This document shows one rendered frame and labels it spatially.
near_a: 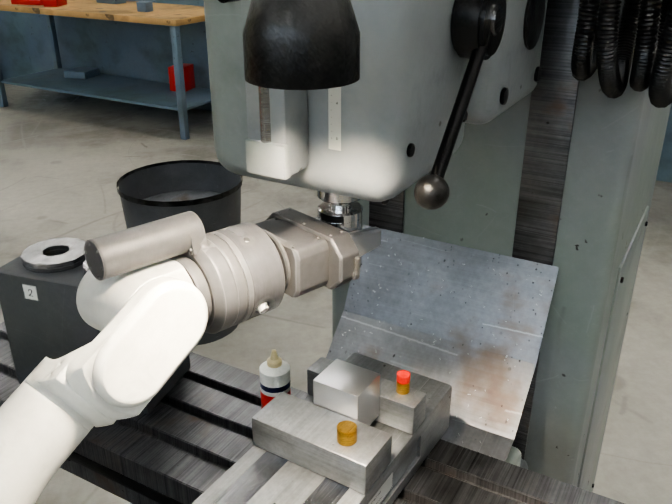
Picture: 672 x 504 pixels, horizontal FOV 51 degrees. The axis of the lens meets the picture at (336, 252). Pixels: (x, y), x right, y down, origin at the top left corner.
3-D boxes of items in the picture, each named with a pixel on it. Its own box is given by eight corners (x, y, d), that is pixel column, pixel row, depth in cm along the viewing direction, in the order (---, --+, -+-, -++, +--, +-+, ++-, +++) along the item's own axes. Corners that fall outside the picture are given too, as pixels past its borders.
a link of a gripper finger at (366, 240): (375, 248, 76) (332, 265, 72) (376, 221, 74) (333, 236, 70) (386, 253, 75) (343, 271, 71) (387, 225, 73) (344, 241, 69)
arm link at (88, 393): (225, 315, 59) (116, 451, 54) (171, 296, 66) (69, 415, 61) (177, 264, 56) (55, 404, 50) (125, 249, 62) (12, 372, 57)
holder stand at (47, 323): (148, 416, 98) (130, 287, 89) (17, 385, 104) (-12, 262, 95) (191, 368, 108) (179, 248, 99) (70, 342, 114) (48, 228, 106)
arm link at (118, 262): (258, 333, 63) (143, 383, 56) (194, 310, 71) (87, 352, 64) (237, 210, 60) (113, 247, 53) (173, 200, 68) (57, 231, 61)
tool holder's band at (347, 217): (367, 208, 75) (367, 199, 75) (357, 225, 71) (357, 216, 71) (324, 204, 76) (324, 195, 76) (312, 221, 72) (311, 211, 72)
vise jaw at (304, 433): (365, 496, 75) (366, 466, 73) (252, 445, 82) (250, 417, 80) (392, 462, 79) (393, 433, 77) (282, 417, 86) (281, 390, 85)
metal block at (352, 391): (357, 439, 81) (358, 396, 78) (313, 421, 84) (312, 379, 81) (379, 415, 85) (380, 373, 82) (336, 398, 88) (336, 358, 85)
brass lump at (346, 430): (350, 449, 75) (350, 435, 74) (332, 442, 76) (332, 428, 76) (360, 437, 77) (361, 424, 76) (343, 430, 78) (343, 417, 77)
